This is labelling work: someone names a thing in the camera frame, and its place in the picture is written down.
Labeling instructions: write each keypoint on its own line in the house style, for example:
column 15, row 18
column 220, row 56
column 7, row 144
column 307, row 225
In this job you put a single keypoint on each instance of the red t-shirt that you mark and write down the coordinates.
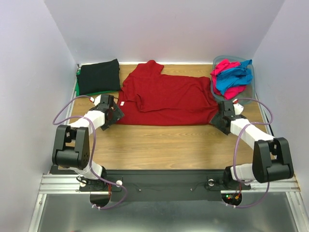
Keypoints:
column 149, row 97

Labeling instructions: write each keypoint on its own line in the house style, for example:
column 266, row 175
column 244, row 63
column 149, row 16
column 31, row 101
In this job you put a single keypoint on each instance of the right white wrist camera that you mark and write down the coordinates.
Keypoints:
column 238, row 108

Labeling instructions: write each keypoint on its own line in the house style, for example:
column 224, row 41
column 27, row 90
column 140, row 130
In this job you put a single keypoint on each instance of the blue t-shirt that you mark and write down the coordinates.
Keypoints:
column 240, row 75

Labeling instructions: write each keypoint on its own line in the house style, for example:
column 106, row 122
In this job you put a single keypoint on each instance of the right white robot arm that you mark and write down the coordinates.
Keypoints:
column 272, row 159

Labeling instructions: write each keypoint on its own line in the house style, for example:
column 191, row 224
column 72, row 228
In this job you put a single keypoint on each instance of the aluminium frame rail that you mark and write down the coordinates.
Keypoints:
column 52, row 184

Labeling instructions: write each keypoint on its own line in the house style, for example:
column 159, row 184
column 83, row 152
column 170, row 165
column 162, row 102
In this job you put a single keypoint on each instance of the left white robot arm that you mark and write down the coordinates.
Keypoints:
column 74, row 143

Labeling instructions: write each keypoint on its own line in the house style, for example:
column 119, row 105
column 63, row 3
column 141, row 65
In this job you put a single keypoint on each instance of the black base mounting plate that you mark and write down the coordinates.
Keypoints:
column 161, row 185

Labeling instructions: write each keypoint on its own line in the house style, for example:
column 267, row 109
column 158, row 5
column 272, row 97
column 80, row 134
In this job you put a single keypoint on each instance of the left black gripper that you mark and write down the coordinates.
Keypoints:
column 118, row 115

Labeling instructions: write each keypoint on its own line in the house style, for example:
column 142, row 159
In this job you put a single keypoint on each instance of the grey plastic basket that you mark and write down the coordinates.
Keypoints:
column 249, row 92

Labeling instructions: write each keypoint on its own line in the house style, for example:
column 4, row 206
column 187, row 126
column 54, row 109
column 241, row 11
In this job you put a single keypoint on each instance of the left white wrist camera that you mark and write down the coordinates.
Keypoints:
column 95, row 100

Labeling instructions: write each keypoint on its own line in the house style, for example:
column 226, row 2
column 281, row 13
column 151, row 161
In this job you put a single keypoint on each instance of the folded black t-shirt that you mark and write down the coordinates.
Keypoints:
column 112, row 65

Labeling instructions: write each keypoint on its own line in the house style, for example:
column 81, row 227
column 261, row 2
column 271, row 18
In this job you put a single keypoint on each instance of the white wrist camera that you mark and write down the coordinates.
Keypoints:
column 238, row 108
column 95, row 100

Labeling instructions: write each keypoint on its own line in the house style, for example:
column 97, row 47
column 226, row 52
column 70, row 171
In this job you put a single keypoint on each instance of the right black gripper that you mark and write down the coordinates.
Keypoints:
column 217, row 118

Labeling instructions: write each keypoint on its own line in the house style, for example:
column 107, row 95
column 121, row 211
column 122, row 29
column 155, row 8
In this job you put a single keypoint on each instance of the folded green t-shirt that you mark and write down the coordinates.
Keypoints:
column 97, row 81

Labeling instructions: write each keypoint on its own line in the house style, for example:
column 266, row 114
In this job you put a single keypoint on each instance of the pink t-shirt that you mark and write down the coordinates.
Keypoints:
column 231, row 92

